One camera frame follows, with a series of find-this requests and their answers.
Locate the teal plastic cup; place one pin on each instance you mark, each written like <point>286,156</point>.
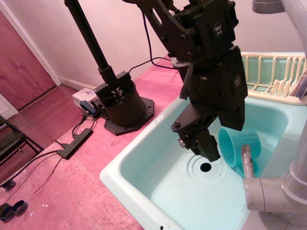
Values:
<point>230,143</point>

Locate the white cardboard box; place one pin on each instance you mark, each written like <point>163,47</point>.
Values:
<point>84,95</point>

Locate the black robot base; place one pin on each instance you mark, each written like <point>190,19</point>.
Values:
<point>120,104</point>

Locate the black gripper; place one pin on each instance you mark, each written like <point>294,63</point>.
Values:
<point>216,89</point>

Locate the grey toy faucet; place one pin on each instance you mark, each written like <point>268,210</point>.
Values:
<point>278,199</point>

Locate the black folding chair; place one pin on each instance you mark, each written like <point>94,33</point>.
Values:
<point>17,150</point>

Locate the cream dish rack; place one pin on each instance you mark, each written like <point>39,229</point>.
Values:
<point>275,76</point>

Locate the black usb hub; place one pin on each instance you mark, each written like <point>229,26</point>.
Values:
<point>69,149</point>

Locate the blue usb adapter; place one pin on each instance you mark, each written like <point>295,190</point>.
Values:
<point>87,107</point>

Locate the mint green toy sink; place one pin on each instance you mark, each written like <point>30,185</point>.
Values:
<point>167,187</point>

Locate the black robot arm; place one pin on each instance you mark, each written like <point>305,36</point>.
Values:
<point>199,40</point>

